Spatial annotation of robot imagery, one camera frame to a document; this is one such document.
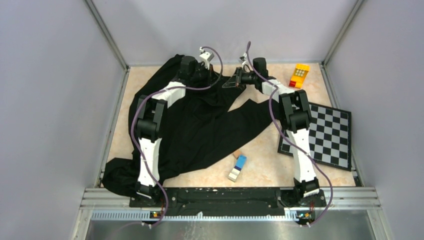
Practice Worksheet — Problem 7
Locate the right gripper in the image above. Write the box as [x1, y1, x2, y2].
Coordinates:
[221, 68, 257, 91]

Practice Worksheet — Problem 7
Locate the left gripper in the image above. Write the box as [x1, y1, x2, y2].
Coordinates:
[190, 61, 220, 87]

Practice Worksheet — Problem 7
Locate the black jacket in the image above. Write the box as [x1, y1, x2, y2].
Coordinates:
[102, 54, 272, 198]

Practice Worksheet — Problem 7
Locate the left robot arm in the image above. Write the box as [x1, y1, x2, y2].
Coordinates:
[131, 51, 215, 207]

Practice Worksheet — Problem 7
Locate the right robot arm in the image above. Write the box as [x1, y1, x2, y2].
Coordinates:
[223, 55, 320, 206]

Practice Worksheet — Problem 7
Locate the yellow red toy block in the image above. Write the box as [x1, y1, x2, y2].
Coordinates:
[289, 63, 310, 89]

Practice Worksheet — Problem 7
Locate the small brown wooden block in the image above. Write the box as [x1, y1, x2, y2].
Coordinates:
[232, 149, 243, 159]

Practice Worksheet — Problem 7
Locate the blue white block stack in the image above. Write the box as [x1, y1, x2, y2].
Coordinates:
[228, 154, 247, 182]

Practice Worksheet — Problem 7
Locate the black white chessboard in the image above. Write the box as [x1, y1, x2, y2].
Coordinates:
[277, 102, 353, 172]

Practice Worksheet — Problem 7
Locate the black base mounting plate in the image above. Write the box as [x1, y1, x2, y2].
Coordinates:
[129, 187, 327, 217]

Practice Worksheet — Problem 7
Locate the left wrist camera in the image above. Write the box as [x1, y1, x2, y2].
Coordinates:
[199, 47, 215, 70]

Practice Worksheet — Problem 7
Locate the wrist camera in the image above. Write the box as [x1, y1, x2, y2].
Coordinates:
[199, 47, 215, 70]
[239, 52, 249, 68]

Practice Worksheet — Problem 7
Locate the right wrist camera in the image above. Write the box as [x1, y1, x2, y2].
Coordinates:
[239, 52, 249, 68]

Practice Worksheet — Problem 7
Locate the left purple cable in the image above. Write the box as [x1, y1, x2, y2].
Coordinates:
[130, 46, 224, 229]

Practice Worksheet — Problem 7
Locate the aluminium front rail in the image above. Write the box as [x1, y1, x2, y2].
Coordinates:
[80, 187, 381, 223]

